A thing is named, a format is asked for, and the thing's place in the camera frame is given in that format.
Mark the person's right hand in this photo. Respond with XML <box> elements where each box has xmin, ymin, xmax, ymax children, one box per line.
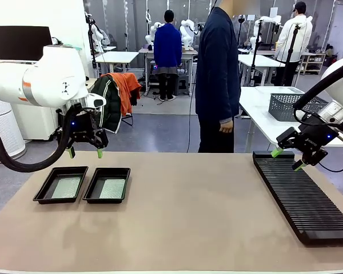
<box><xmin>219</xmin><ymin>119</ymin><xmax>234</xmax><ymax>135</ymax></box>

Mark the person in blue hoodie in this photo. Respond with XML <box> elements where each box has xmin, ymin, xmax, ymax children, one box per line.
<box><xmin>153</xmin><ymin>10</ymin><xmax>184</xmax><ymax>102</ymax></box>

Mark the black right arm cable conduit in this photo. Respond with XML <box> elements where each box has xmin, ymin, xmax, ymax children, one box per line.
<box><xmin>292</xmin><ymin>72</ymin><xmax>343</xmax><ymax>115</ymax></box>

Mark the thin black hanging cable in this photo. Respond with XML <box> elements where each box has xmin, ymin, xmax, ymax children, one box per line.
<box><xmin>187</xmin><ymin>82</ymin><xmax>197</xmax><ymax>154</ymax></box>

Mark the large white table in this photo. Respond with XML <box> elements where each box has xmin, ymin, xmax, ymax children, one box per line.
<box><xmin>238</xmin><ymin>86</ymin><xmax>343</xmax><ymax>154</ymax></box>

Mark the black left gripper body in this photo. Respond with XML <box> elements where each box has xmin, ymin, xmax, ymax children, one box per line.
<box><xmin>68</xmin><ymin>110</ymin><xmax>97</xmax><ymax>136</ymax></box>

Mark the dark green striped jacket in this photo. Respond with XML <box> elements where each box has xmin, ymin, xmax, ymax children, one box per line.
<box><xmin>90</xmin><ymin>75</ymin><xmax>123</xmax><ymax>135</ymax></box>

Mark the person's right forearm navy sleeve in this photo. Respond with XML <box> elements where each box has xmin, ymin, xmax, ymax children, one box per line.
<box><xmin>216</xmin><ymin>85</ymin><xmax>237</xmax><ymax>124</ymax></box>

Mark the white shelf rack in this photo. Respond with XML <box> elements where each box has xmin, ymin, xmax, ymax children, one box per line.
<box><xmin>301</xmin><ymin>53</ymin><xmax>327</xmax><ymax>76</ymax></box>

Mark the black ESD tray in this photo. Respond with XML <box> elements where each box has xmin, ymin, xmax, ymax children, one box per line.
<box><xmin>82</xmin><ymin>167</ymin><xmax>131</xmax><ymax>205</ymax></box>
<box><xmin>33</xmin><ymin>166</ymin><xmax>89</xmax><ymax>205</ymax></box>

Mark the white workbench with shelf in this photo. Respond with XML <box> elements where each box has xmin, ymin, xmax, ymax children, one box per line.
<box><xmin>138</xmin><ymin>47</ymin><xmax>200</xmax><ymax>96</ymax></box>

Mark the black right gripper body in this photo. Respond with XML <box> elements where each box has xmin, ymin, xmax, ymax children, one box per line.
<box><xmin>298</xmin><ymin>118</ymin><xmax>340</xmax><ymax>154</ymax></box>

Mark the black tripod stand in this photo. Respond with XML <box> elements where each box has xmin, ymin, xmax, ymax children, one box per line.
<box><xmin>282</xmin><ymin>24</ymin><xmax>301</xmax><ymax>87</ymax></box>
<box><xmin>247</xmin><ymin>19</ymin><xmax>264</xmax><ymax>87</ymax></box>

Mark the black computer monitor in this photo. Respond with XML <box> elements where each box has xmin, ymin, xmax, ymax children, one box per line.
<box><xmin>0</xmin><ymin>25</ymin><xmax>53</xmax><ymax>62</ymax></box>

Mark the white background table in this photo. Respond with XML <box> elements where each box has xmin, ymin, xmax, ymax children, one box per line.
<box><xmin>237</xmin><ymin>54</ymin><xmax>286</xmax><ymax>87</ymax></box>
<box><xmin>94</xmin><ymin>51</ymin><xmax>140</xmax><ymax>78</ymax></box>

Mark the white desk wooden top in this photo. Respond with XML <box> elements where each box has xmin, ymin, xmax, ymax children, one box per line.
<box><xmin>10</xmin><ymin>102</ymin><xmax>61</xmax><ymax>141</ymax></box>

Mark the black step stool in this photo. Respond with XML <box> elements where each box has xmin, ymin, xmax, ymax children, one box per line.
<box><xmin>174</xmin><ymin>74</ymin><xmax>191</xmax><ymax>96</ymax></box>

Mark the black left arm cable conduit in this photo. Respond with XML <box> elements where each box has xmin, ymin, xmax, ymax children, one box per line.
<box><xmin>0</xmin><ymin>104</ymin><xmax>84</xmax><ymax>173</ymax></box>

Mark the black slotted board rack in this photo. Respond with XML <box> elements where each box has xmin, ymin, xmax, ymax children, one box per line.
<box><xmin>252</xmin><ymin>150</ymin><xmax>343</xmax><ymax>246</ymax></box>

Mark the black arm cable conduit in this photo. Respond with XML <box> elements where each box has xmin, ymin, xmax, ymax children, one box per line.
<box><xmin>292</xmin><ymin>72</ymin><xmax>343</xmax><ymax>115</ymax></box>
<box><xmin>0</xmin><ymin>104</ymin><xmax>84</xmax><ymax>173</ymax></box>

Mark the grey mesh basket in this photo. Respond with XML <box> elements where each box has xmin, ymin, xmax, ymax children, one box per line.
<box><xmin>268</xmin><ymin>92</ymin><xmax>329</xmax><ymax>123</ymax></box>

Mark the black metal chair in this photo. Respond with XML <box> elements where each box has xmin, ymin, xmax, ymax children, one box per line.
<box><xmin>120</xmin><ymin>112</ymin><xmax>134</xmax><ymax>127</ymax></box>

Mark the person in navy jacket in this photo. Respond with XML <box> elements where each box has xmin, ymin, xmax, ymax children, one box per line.
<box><xmin>194</xmin><ymin>0</ymin><xmax>242</xmax><ymax>154</ymax></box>

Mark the flat white box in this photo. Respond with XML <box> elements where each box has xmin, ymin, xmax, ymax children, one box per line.
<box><xmin>256</xmin><ymin>86</ymin><xmax>305</xmax><ymax>95</ymax></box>

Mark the person in white jacket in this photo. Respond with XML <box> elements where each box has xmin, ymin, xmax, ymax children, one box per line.
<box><xmin>274</xmin><ymin>1</ymin><xmax>314</xmax><ymax>87</ymax></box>

